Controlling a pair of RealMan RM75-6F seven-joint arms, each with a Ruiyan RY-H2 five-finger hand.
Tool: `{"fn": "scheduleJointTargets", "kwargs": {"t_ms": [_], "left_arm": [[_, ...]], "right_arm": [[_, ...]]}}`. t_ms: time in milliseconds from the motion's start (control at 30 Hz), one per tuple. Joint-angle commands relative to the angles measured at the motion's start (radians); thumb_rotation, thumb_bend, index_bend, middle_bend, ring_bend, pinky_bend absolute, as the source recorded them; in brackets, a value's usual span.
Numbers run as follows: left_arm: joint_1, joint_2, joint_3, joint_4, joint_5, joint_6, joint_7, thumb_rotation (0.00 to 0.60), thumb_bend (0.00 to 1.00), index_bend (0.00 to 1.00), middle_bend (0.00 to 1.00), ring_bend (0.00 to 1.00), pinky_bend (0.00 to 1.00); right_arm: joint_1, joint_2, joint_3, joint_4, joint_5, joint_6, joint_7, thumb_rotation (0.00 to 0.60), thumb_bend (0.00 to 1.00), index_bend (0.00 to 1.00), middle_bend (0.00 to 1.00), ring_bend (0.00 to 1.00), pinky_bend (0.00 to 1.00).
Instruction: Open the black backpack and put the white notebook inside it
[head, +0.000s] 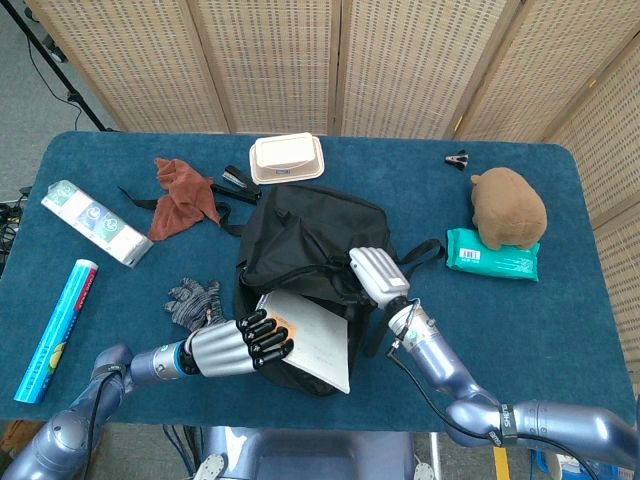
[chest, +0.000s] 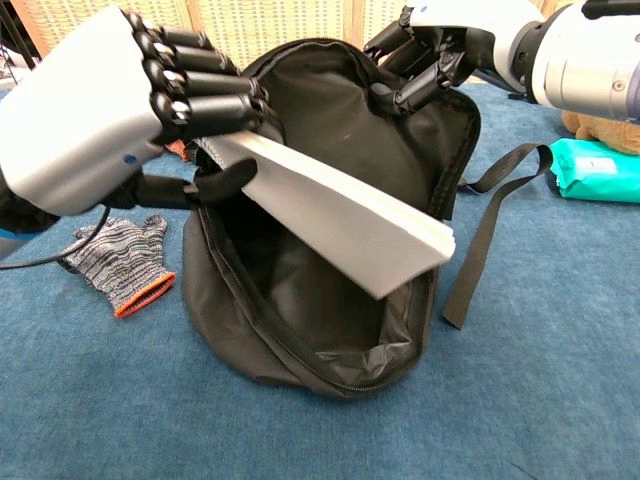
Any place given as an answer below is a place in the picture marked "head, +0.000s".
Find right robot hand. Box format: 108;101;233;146
348;245;411;310

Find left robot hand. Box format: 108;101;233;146
185;308;296;377

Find white spiral notebook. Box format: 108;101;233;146
253;291;351;396

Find black backpack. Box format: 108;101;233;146
118;183;444;397

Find grey knit work glove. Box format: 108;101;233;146
162;277;224;332

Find green wet wipes pack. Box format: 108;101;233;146
444;227;541;283

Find blue table cover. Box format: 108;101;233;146
0;130;639;435

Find blue-grey robot torso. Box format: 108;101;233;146
192;425;436;480

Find black staple remover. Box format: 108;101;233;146
444;148;472;171

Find brown plush toy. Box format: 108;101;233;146
469;167;549;251

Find white plastic food box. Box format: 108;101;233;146
248;131;326;186

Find rust brown cloth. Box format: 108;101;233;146
147;157;222;242

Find black stapler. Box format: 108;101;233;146
209;164;263;205

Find long blue box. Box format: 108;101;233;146
13;258;100;404

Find white box with green circles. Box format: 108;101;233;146
40;178;155;270

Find blue plastic crate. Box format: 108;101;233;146
532;447;626;480

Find black tripod stand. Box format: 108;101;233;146
0;0;119;132

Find blue cables under table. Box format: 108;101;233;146
162;424;201;476

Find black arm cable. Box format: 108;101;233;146
82;367;119;480
385;344;621;471

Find bundle of floor cables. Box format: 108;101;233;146
0;187;31;271

